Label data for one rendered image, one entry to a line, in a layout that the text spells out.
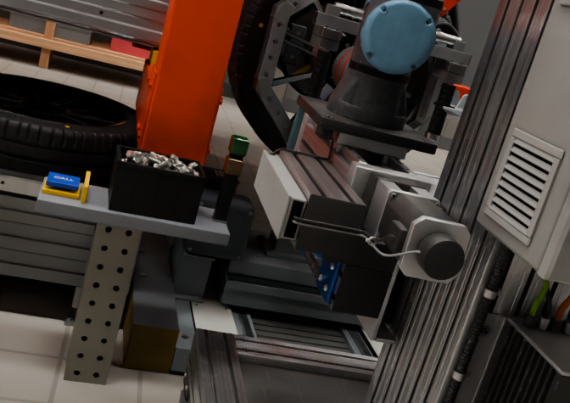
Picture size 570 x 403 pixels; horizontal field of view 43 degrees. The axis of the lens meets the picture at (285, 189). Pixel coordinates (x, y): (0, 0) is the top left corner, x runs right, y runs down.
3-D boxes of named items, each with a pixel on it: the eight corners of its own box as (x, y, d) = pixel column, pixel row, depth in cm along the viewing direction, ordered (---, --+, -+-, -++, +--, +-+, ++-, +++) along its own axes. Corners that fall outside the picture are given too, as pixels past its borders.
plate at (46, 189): (81, 188, 169) (81, 184, 169) (78, 199, 162) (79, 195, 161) (45, 181, 167) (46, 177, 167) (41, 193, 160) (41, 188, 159)
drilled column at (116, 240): (106, 363, 185) (142, 211, 175) (105, 385, 176) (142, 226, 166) (66, 358, 183) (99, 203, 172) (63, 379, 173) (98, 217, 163)
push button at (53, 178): (79, 186, 168) (81, 176, 168) (76, 195, 162) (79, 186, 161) (47, 180, 166) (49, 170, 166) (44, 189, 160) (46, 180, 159)
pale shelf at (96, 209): (218, 221, 183) (221, 209, 183) (227, 246, 168) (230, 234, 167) (42, 187, 172) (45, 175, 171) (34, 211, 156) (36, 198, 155)
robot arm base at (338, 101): (414, 136, 133) (431, 83, 131) (337, 117, 129) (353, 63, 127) (388, 119, 147) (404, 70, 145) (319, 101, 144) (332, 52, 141)
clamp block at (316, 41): (327, 47, 183) (333, 26, 182) (337, 53, 175) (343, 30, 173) (309, 42, 182) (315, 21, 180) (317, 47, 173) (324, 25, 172)
